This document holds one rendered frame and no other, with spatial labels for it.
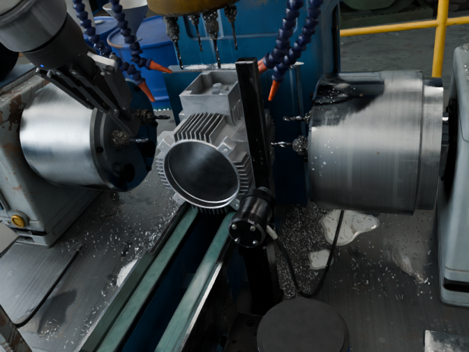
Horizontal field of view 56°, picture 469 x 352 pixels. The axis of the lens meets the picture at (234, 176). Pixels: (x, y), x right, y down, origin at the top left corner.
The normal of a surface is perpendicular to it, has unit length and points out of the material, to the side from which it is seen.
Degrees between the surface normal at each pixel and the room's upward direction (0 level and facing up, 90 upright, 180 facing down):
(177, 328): 0
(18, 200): 89
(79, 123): 51
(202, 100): 90
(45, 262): 0
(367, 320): 0
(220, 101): 90
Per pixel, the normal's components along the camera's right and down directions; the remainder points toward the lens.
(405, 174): -0.34, 0.43
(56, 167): -0.30, 0.65
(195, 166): 0.66, -0.43
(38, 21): 0.68, 0.54
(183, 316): -0.16, -0.82
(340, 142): -0.36, 0.05
